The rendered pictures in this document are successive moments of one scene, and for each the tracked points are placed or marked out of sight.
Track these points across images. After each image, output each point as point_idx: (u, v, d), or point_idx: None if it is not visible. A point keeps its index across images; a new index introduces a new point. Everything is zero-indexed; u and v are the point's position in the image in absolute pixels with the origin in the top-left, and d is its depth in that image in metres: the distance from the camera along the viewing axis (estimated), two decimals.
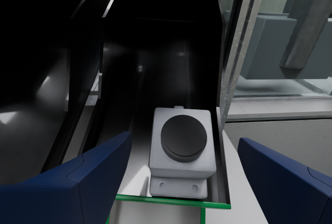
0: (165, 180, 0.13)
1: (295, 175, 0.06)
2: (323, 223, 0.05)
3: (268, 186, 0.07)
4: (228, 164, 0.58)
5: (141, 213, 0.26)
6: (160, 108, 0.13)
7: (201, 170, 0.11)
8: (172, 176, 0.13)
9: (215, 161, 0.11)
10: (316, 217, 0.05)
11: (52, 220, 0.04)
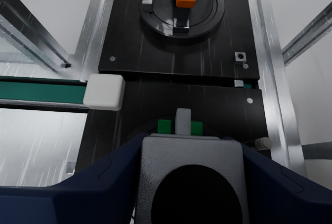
0: None
1: (267, 174, 0.06)
2: (289, 221, 0.05)
3: None
4: None
5: None
6: (152, 139, 0.07)
7: None
8: None
9: None
10: (283, 215, 0.05)
11: (93, 222, 0.04)
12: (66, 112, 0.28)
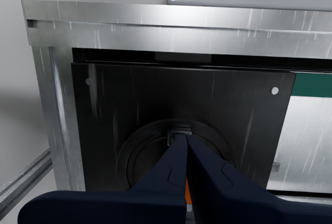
0: (193, 216, 0.12)
1: (206, 170, 0.06)
2: (216, 217, 0.05)
3: (194, 182, 0.07)
4: None
5: None
6: None
7: None
8: (186, 220, 0.12)
9: None
10: (214, 211, 0.05)
11: None
12: (279, 189, 0.28)
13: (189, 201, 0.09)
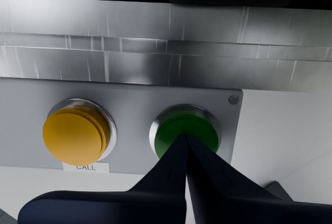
0: None
1: (206, 170, 0.06)
2: (216, 217, 0.05)
3: (194, 182, 0.07)
4: None
5: None
6: None
7: None
8: None
9: None
10: (214, 211, 0.05)
11: None
12: None
13: None
